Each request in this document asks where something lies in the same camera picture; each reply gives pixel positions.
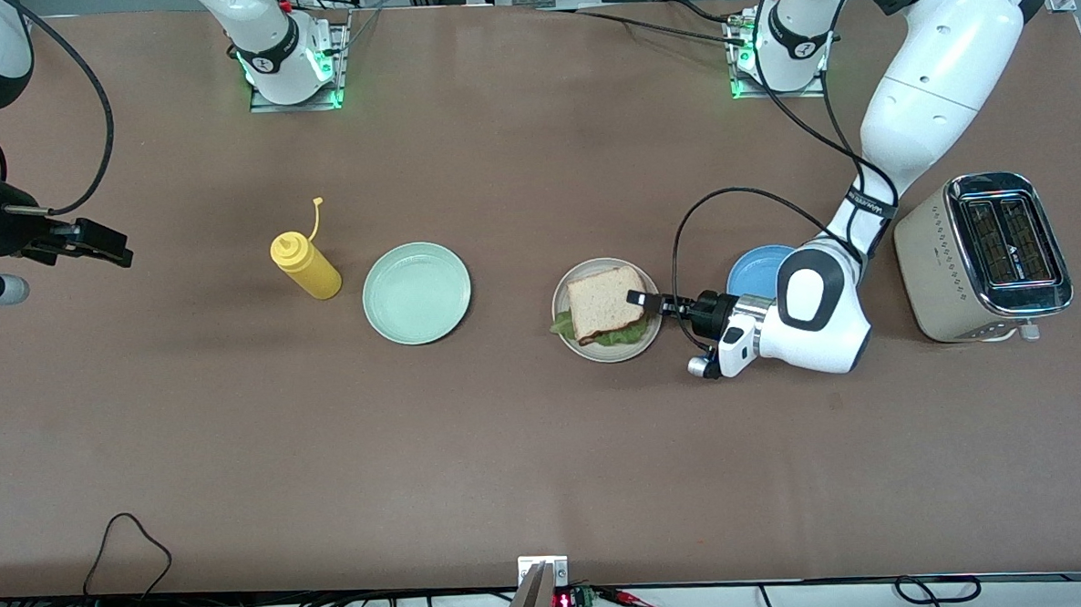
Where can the grey metal camera bracket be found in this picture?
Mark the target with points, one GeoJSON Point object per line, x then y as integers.
{"type": "Point", "coordinates": [540, 595]}

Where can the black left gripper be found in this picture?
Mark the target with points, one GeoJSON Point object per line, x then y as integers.
{"type": "Point", "coordinates": [711, 314]}

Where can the yellow mustard squeeze bottle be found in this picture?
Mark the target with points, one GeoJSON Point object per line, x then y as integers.
{"type": "Point", "coordinates": [306, 270]}

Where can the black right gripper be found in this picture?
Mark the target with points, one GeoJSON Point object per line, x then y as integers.
{"type": "Point", "coordinates": [10, 234]}

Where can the blue plate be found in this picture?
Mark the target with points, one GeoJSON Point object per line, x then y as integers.
{"type": "Point", "coordinates": [758, 271]}

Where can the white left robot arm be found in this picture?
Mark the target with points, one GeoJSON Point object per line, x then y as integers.
{"type": "Point", "coordinates": [932, 86]}

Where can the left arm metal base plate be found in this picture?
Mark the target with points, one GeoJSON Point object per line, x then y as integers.
{"type": "Point", "coordinates": [750, 95]}

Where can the circuit board with red display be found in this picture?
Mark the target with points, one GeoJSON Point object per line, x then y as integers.
{"type": "Point", "coordinates": [576, 601]}

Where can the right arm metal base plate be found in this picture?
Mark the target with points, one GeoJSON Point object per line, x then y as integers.
{"type": "Point", "coordinates": [344, 66]}

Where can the green lettuce leaf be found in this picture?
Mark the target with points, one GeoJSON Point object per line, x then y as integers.
{"type": "Point", "coordinates": [560, 324]}

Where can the toasted bread slice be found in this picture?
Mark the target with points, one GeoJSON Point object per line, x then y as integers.
{"type": "Point", "coordinates": [600, 301]}

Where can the beige plate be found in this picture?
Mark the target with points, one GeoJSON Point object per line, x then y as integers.
{"type": "Point", "coordinates": [611, 355]}

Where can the mint green plate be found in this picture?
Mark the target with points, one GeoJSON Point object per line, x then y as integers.
{"type": "Point", "coordinates": [417, 293]}

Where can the beige chrome toaster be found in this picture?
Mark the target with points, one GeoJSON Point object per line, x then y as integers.
{"type": "Point", "coordinates": [936, 268]}

